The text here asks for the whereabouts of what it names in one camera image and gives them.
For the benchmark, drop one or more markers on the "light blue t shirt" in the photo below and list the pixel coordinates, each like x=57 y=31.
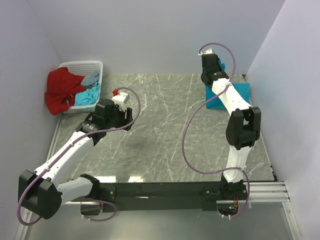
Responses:
x=91 y=93

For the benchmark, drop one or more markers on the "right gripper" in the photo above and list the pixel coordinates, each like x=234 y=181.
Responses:
x=219 y=67

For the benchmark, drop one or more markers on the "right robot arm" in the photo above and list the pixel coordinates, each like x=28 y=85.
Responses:
x=243 y=128

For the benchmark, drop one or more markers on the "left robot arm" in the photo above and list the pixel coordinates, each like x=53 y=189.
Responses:
x=41 y=191

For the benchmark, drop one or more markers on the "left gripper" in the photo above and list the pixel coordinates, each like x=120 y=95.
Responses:
x=129 y=118

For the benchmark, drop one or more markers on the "black base beam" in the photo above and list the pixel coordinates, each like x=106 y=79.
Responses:
x=148 y=196

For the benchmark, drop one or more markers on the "white laundry basket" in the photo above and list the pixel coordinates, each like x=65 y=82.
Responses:
x=92 y=71

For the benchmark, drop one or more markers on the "red t shirt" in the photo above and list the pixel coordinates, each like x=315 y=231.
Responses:
x=62 y=87

